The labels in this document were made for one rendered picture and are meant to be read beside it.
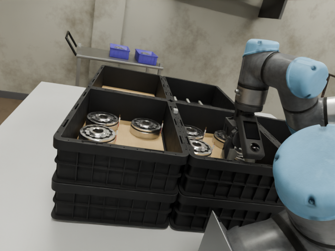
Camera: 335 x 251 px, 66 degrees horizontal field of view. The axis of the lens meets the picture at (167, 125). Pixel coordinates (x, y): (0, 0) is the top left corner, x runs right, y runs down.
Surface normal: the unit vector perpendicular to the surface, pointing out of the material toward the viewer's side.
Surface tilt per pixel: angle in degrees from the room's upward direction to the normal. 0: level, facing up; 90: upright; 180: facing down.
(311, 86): 87
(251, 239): 26
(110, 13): 90
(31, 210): 0
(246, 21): 90
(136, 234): 0
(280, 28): 90
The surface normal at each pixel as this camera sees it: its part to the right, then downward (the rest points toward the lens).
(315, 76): 0.47, 0.40
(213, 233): -0.96, -0.11
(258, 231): -0.25, -0.94
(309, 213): -0.51, 0.73
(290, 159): -0.58, -0.58
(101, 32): 0.18, 0.42
